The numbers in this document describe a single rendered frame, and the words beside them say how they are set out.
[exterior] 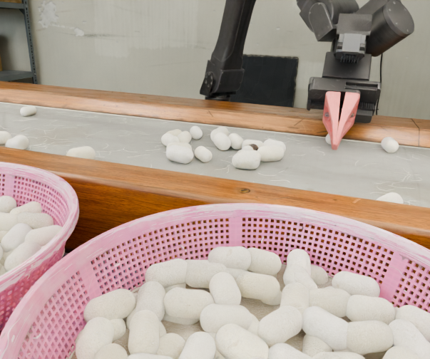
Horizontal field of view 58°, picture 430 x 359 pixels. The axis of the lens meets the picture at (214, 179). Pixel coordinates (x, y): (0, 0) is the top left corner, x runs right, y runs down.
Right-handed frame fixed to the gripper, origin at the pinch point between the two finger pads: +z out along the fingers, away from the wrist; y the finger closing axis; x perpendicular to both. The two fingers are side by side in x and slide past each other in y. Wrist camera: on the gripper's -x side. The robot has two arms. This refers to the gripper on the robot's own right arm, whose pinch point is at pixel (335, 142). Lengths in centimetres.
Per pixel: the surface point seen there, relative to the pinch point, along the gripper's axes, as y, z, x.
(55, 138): -40.1, 8.3, -4.6
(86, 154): -29.2, 13.7, -10.9
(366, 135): 4.9, -6.9, 7.0
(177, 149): -19.1, 9.7, -8.4
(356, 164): 3.0, 4.0, -1.2
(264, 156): -8.7, 6.9, -4.9
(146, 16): -122, -155, 108
